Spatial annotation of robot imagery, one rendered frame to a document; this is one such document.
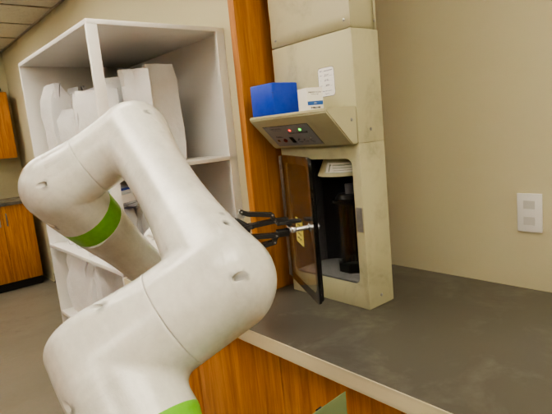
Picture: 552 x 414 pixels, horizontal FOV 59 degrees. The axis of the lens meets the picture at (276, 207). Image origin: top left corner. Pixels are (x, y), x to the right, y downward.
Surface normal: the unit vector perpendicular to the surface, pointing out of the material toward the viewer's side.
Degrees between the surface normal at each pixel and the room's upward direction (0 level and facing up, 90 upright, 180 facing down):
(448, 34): 90
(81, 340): 56
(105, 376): 51
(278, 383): 90
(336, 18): 90
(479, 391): 0
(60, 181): 85
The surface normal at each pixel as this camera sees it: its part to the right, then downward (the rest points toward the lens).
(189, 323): 0.19, 0.10
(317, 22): -0.76, 0.18
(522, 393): -0.10, -0.98
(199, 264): -0.26, -0.50
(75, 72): 0.64, 0.06
